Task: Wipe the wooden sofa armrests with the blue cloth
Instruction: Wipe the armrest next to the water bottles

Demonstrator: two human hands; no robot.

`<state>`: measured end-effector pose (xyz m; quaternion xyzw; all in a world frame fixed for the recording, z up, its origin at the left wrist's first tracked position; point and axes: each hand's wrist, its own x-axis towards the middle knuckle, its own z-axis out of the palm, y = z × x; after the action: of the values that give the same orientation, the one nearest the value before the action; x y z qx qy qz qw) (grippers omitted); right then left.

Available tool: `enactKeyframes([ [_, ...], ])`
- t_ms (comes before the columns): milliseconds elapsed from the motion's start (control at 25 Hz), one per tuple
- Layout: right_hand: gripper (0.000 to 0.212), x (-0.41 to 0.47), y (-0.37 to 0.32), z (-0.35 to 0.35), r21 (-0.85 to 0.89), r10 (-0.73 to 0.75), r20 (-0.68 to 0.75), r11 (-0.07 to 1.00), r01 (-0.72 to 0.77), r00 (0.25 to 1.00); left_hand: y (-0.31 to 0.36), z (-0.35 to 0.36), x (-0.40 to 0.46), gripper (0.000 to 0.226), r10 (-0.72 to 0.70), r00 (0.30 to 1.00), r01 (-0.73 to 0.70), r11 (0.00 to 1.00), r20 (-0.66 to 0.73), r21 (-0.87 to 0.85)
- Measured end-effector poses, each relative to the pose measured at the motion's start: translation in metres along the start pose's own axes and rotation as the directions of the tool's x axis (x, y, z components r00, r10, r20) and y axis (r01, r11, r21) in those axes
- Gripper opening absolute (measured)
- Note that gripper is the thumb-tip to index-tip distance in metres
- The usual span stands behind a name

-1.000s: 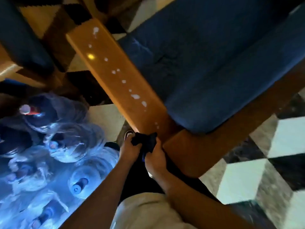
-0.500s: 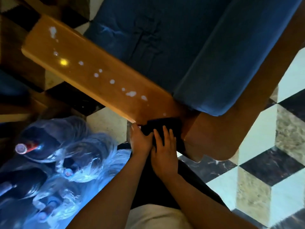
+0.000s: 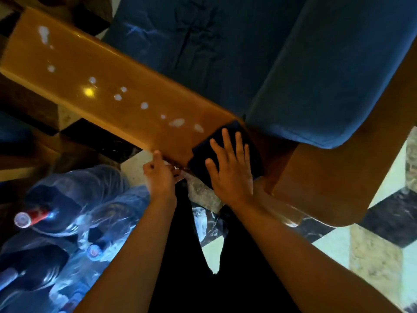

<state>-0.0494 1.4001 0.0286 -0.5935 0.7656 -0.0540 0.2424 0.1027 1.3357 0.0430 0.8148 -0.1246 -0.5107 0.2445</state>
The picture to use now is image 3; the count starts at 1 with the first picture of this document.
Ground blue cushioned wooden armchair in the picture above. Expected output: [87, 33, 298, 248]
[103, 0, 417, 227]

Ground person's right forearm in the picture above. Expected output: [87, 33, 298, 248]
[231, 192, 403, 313]

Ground group of wrapped water jugs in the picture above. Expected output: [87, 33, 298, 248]
[0, 164, 225, 313]

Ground person's dark trousers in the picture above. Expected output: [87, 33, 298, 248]
[148, 179, 300, 313]

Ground person's right hand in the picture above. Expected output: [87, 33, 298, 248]
[204, 127, 255, 207]

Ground person's left forearm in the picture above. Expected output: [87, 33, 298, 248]
[73, 195, 178, 313]

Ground dark blue cleaning cloth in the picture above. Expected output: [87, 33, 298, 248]
[187, 120, 264, 190]

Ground person's left hand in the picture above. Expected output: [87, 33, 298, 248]
[142, 150, 185, 206]

